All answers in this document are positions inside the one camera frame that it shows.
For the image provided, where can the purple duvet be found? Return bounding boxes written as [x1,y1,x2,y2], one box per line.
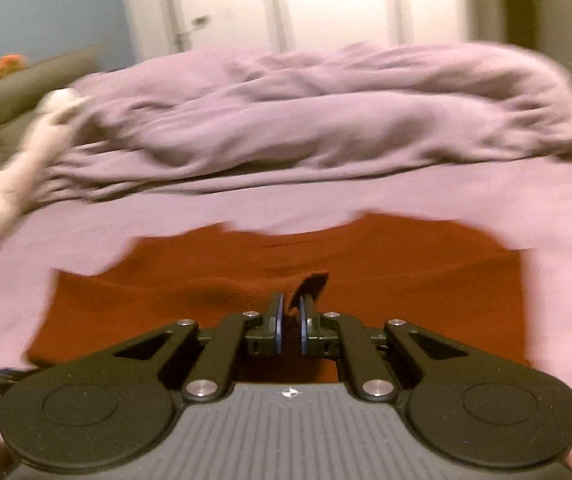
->
[41,42,572,202]

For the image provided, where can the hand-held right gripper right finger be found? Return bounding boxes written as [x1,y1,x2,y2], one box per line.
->
[298,294,470,404]

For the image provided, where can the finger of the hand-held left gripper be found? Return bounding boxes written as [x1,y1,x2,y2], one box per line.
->
[0,367,40,409]

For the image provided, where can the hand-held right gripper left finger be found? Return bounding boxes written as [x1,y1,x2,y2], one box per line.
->
[111,292,287,404]

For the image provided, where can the orange plush toy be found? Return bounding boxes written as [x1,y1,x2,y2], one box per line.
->
[0,53,30,82]

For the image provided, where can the white wardrobe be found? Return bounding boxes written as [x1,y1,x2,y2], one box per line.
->
[118,0,473,65]

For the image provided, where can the pale pink plush toy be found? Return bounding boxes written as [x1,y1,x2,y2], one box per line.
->
[0,87,93,260]

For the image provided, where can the dark red knit sweater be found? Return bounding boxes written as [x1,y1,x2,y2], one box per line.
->
[26,212,535,387]

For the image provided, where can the olive green sofa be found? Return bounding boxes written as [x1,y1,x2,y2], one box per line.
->
[0,47,101,182]

